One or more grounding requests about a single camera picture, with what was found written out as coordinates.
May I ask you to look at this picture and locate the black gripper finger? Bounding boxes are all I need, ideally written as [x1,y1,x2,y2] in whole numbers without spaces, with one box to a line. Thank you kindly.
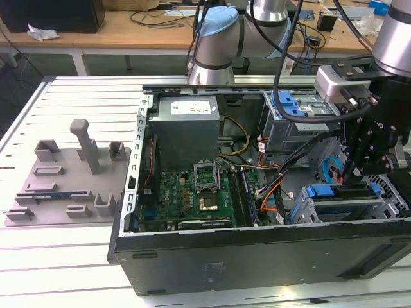
[340,105,380,184]
[354,146,399,176]

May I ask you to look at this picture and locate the hard disk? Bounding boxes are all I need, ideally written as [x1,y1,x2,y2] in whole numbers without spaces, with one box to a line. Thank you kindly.
[290,183,383,223]

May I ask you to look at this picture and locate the grey metal disk bay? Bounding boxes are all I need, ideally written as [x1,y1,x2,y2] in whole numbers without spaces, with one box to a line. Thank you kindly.
[287,182,402,224]

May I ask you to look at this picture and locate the blue drive latch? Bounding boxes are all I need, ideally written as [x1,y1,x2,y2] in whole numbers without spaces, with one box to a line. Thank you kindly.
[270,92,305,120]

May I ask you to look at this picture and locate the grey optical drive cage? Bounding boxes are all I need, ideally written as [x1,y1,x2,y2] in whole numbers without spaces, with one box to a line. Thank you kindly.
[259,91,343,161]

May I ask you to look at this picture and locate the clear plastic bag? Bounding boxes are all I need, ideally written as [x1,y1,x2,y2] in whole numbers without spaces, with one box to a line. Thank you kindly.
[356,14,386,36]

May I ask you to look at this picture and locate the wooden desk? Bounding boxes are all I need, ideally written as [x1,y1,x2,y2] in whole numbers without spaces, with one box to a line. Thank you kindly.
[285,0,389,73]
[0,6,200,76]

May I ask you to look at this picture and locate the blue cardboard box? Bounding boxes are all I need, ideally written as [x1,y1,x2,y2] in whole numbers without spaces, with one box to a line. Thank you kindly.
[369,0,391,17]

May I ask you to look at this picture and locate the small black box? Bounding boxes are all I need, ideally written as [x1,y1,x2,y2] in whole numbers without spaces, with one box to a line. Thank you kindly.
[316,11,338,32]

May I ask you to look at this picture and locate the black waste bin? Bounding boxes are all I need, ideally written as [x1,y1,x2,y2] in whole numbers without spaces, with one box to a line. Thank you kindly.
[232,56,250,76]

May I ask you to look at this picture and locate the black RAM slot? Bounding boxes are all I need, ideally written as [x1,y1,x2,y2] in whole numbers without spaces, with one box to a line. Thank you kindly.
[228,168,247,227]

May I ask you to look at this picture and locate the black PC case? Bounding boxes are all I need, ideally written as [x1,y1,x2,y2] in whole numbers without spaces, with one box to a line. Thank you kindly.
[106,83,411,298]

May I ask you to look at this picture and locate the CPU socket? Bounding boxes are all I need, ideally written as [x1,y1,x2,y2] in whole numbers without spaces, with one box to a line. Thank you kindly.
[197,191,219,212]

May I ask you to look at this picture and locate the metal socket cover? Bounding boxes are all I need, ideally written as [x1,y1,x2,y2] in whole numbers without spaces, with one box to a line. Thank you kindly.
[192,158,221,192]

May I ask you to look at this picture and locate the grey power supply unit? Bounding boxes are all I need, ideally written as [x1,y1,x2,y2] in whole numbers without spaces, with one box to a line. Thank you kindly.
[147,96,222,171]

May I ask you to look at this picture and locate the black graphics card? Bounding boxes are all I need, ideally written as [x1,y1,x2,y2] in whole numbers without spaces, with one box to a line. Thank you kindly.
[176,218,234,229]

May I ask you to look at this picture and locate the green motherboard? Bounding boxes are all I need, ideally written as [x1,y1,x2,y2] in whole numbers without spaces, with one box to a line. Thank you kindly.
[137,166,258,230]

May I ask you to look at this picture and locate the grey parts rack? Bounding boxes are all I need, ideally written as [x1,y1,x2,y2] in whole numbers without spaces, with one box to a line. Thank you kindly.
[3,119,133,228]

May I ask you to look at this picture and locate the large black box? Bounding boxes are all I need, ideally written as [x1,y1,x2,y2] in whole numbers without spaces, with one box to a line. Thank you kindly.
[0,0,106,35]

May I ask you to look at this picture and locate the crumpled white paper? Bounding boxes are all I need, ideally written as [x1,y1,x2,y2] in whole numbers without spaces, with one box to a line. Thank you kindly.
[26,21,60,42]

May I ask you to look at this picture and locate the disk power wire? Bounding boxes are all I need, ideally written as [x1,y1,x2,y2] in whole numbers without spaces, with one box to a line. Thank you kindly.
[333,158,349,185]

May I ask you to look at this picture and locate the blue wire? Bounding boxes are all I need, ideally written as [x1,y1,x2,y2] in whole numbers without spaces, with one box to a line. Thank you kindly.
[320,150,343,184]

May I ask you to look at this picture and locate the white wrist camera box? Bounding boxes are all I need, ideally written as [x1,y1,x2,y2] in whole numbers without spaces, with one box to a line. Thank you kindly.
[313,65,373,105]

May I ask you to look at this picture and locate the black cable bundle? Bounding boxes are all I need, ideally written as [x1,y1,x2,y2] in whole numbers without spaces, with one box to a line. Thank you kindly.
[256,128,341,198]

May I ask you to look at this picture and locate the black camera cable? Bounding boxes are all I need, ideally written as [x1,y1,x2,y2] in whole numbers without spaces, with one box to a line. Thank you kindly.
[272,0,373,123]

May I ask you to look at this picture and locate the black cable copper sleeve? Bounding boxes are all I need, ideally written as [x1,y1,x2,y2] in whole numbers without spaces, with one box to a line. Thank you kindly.
[333,0,375,54]

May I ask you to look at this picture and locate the yellow and black wires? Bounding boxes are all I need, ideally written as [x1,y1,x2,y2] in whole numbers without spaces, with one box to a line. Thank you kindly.
[218,115,251,158]

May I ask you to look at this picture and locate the orange wire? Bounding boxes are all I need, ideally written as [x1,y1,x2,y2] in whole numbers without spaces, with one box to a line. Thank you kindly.
[259,184,283,212]

